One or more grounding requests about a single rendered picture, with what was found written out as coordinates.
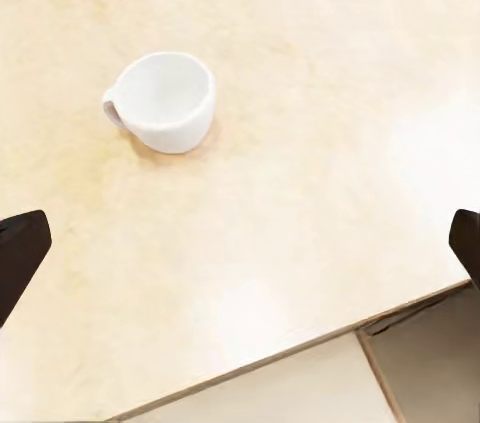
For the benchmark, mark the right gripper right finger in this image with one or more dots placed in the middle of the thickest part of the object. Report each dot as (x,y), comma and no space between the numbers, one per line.
(464,240)

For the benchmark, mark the coffee cup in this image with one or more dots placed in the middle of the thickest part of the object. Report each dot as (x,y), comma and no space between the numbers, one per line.
(166,99)

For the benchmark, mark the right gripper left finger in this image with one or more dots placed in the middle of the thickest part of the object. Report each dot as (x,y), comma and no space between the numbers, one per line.
(25,240)

